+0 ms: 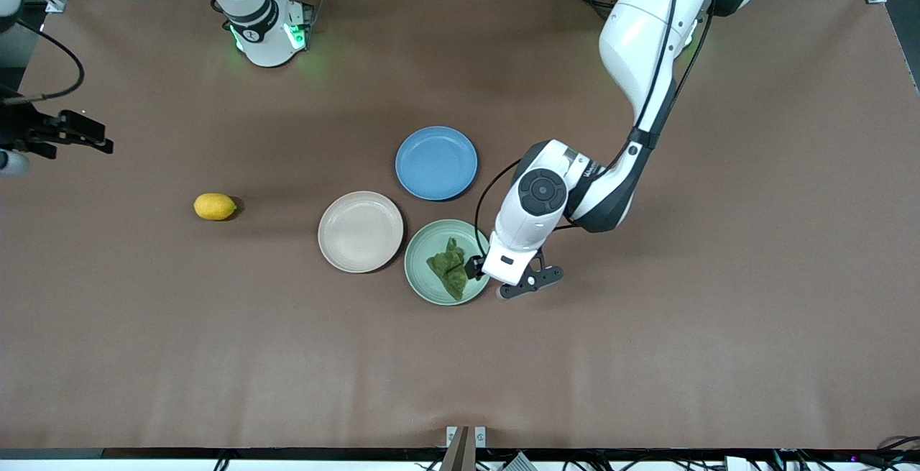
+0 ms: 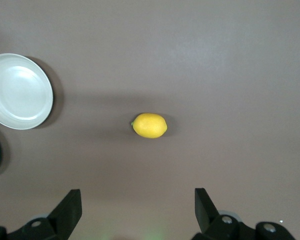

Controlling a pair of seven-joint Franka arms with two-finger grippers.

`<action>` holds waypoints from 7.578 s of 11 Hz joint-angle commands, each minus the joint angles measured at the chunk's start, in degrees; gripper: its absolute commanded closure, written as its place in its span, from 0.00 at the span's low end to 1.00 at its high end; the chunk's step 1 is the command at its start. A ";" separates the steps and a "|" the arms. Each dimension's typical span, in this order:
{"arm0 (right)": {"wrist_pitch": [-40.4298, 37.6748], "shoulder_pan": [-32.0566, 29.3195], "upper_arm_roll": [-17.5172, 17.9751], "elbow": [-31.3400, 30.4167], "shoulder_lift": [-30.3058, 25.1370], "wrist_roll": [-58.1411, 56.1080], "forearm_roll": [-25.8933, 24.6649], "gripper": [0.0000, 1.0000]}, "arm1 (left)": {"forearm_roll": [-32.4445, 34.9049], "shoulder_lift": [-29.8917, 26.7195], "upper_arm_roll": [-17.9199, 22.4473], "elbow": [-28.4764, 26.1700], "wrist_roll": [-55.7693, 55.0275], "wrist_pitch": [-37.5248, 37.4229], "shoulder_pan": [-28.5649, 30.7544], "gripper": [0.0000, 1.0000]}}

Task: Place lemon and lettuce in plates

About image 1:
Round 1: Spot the blue plate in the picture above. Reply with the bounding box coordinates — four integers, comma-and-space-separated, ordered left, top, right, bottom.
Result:
395, 126, 479, 201

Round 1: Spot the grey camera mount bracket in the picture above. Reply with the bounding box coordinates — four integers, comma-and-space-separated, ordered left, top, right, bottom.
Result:
440, 425, 487, 471

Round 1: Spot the yellow lemon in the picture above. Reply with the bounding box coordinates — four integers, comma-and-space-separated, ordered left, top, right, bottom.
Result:
193, 193, 238, 221

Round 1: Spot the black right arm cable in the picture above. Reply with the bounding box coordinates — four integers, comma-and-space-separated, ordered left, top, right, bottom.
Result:
0, 18, 86, 106

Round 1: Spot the green lettuce leaf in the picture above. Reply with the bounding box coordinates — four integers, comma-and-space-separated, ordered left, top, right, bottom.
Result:
425, 237, 470, 302

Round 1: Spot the beige plate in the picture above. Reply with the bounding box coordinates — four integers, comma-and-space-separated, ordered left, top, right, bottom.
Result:
318, 191, 405, 274

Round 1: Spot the pale green plate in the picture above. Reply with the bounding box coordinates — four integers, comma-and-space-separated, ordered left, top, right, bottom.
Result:
404, 219, 494, 306

